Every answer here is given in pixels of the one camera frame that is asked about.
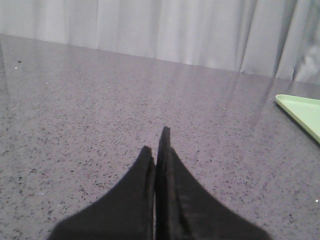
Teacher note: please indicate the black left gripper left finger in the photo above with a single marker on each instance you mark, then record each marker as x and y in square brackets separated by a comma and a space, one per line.
[124, 213]

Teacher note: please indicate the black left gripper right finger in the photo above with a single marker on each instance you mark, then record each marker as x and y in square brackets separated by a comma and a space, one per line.
[186, 211]

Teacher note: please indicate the light green serving tray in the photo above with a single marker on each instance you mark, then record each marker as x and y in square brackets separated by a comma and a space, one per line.
[305, 111]

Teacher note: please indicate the white pleated curtain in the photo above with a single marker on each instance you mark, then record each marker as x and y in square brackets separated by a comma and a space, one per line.
[272, 38]

